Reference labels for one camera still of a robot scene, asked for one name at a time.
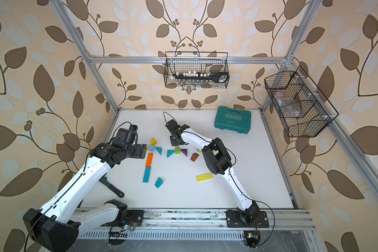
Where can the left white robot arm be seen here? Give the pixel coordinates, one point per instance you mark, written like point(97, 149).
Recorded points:
point(56, 226)

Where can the green plastic tool case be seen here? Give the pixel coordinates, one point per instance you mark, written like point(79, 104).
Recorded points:
point(233, 120)

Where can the orange long block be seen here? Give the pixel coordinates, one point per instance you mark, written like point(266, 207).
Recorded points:
point(149, 160)

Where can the back wire basket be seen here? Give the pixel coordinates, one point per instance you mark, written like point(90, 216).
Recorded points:
point(179, 62)

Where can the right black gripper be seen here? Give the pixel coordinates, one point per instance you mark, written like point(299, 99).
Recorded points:
point(172, 141)

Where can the socket rail with sockets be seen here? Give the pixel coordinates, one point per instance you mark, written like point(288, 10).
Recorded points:
point(219, 77)

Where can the teal triangle block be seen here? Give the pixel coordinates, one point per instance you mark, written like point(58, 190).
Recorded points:
point(159, 150)
point(159, 182)

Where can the long yellow block lower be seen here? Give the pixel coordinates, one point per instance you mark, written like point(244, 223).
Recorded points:
point(204, 177)

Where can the yellow triangle block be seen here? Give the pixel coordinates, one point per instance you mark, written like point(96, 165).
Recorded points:
point(153, 142)

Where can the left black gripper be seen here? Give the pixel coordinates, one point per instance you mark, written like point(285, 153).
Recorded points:
point(140, 154)

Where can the plastic bag in basket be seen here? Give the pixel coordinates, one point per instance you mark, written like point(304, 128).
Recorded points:
point(289, 107)

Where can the right wire basket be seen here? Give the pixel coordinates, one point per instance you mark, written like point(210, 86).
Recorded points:
point(303, 108)

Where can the wire basket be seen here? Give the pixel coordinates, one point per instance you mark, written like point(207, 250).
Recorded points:
point(303, 108)
point(179, 62)

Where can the dark green hand tool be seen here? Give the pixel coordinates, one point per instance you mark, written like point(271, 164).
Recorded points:
point(103, 180)

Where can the purple triangle block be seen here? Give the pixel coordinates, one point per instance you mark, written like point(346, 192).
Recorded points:
point(184, 152)

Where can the long teal block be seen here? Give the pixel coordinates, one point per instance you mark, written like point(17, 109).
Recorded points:
point(146, 176)

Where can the brown wooden block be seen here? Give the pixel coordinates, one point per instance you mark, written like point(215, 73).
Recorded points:
point(194, 157)

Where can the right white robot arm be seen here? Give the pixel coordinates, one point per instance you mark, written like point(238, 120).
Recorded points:
point(219, 162)

